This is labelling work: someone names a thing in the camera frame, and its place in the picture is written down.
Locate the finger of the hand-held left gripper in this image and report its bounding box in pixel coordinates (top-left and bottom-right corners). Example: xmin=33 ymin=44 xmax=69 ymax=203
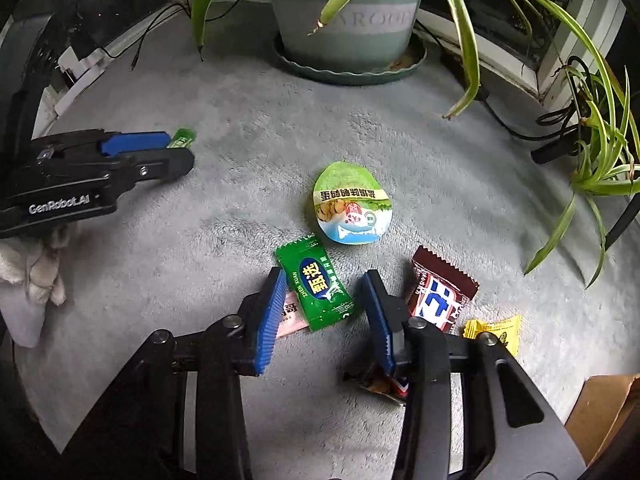
xmin=119 ymin=148 xmax=195 ymax=193
xmin=97 ymin=131 xmax=171 ymax=157

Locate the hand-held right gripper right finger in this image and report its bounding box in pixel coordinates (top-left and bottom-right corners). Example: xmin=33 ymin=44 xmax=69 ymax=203
xmin=360 ymin=269 xmax=589 ymax=480

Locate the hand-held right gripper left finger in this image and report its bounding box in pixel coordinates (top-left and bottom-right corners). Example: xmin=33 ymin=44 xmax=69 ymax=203
xmin=60 ymin=266 xmax=289 ymax=480

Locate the small light green snack packet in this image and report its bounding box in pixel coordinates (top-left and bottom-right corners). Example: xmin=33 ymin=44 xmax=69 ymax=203
xmin=166 ymin=128 xmax=195 ymax=150

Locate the dark green snack packet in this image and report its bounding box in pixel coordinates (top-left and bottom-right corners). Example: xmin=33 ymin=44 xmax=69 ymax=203
xmin=275 ymin=232 xmax=355 ymax=332

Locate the cardboard box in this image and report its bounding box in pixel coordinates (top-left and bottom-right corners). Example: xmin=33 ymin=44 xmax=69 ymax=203
xmin=565 ymin=374 xmax=640 ymax=467

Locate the person's left forearm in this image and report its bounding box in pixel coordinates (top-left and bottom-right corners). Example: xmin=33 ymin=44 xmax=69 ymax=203
xmin=0 ymin=280 xmax=48 ymax=349

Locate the person's left hand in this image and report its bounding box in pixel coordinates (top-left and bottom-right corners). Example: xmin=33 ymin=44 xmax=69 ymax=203
xmin=0 ymin=222 xmax=71 ymax=307

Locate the pink snack packet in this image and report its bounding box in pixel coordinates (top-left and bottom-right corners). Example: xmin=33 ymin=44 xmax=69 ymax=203
xmin=275 ymin=292 xmax=310 ymax=339

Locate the dark brown candy bar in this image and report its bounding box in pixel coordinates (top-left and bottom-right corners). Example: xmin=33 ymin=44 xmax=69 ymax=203
xmin=342 ymin=350 xmax=414 ymax=406

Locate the brown chocolate bar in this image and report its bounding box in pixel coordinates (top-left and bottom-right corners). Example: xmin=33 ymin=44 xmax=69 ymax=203
xmin=406 ymin=246 xmax=480 ymax=334

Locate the white power strip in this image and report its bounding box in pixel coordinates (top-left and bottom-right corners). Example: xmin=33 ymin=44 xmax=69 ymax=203
xmin=42 ymin=54 xmax=117 ymax=117

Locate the yellow snack packet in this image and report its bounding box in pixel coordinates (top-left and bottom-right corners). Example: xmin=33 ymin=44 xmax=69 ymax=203
xmin=461 ymin=314 xmax=524 ymax=359

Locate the green pot saucer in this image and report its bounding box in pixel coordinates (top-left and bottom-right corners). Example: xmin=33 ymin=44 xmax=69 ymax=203
xmin=272 ymin=35 xmax=428 ymax=86

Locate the green plant pot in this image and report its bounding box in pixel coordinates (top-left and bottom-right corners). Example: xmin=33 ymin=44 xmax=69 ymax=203
xmin=257 ymin=0 xmax=432 ymax=67

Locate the black light stand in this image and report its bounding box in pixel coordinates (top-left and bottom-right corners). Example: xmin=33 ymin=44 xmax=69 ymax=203
xmin=604 ymin=194 xmax=640 ymax=252

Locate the small spider plant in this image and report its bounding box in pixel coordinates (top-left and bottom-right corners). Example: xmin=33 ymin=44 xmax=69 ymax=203
xmin=524 ymin=55 xmax=640 ymax=289

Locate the large spider plant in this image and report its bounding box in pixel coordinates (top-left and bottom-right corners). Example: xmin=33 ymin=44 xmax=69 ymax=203
xmin=191 ymin=0 xmax=633 ymax=121

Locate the black cable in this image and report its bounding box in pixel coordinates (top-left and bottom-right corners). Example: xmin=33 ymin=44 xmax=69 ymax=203
xmin=100 ymin=1 xmax=195 ymax=72

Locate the black cable switch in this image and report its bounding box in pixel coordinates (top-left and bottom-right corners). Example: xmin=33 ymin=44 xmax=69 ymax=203
xmin=531 ymin=132 xmax=584 ymax=165

